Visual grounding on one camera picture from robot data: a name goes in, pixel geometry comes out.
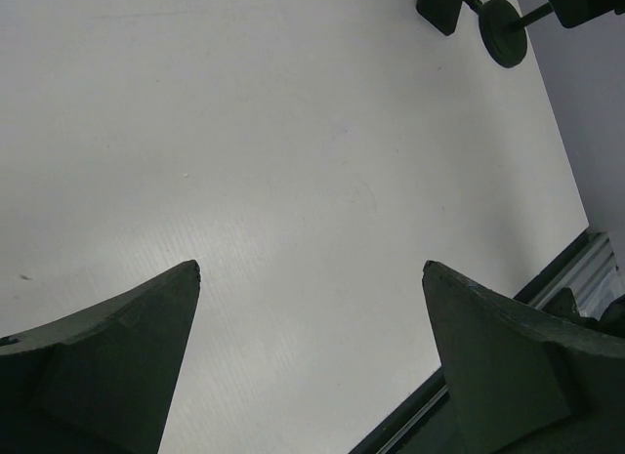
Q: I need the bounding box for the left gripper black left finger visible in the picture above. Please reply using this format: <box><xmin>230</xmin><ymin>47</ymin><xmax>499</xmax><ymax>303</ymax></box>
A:
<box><xmin>1</xmin><ymin>260</ymin><xmax>201</xmax><ymax>453</ymax></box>

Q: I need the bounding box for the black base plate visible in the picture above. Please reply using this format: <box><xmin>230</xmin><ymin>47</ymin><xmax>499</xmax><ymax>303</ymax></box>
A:
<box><xmin>352</xmin><ymin>231</ymin><xmax>605</xmax><ymax>453</ymax></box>

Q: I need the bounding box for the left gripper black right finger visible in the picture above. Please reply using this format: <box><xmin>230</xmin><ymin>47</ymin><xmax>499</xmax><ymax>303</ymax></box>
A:
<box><xmin>422</xmin><ymin>261</ymin><xmax>624</xmax><ymax>453</ymax></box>

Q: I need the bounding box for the black round phone stand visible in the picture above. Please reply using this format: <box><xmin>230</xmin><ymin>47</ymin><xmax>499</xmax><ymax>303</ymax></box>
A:
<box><xmin>463</xmin><ymin>0</ymin><xmax>554</xmax><ymax>69</ymax></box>

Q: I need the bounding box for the black folding phone stand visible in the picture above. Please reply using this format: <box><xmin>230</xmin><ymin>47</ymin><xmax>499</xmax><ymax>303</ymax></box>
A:
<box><xmin>416</xmin><ymin>0</ymin><xmax>480</xmax><ymax>36</ymax></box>

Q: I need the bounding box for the aluminium rail right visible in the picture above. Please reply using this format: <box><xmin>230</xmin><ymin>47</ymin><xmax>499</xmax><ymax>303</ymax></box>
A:
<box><xmin>528</xmin><ymin>233</ymin><xmax>624</xmax><ymax>309</ymax></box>

